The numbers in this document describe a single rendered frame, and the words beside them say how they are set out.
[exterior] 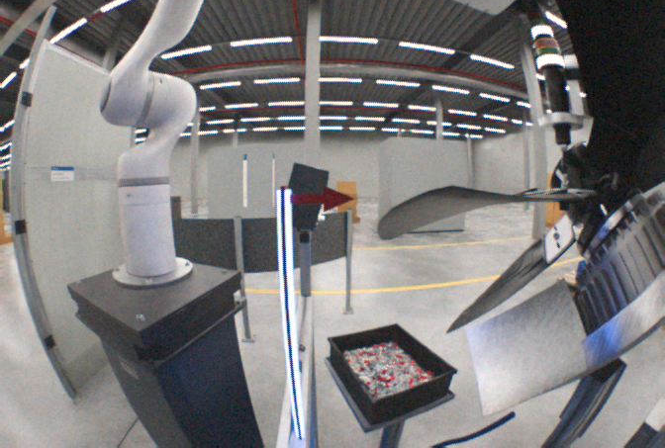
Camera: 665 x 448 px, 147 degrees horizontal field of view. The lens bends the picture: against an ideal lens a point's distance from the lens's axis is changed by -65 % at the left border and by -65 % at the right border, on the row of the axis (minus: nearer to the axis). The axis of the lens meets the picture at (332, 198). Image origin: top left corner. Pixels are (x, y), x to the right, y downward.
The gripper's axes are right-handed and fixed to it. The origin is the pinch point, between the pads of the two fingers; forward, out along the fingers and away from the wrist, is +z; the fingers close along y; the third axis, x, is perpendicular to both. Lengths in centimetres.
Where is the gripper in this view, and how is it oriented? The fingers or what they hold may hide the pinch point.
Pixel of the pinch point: (531, 1)
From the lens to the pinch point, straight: 49.3
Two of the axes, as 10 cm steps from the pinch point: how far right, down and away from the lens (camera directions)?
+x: -0.1, -10.0, -0.6
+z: 10.0, -0.1, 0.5
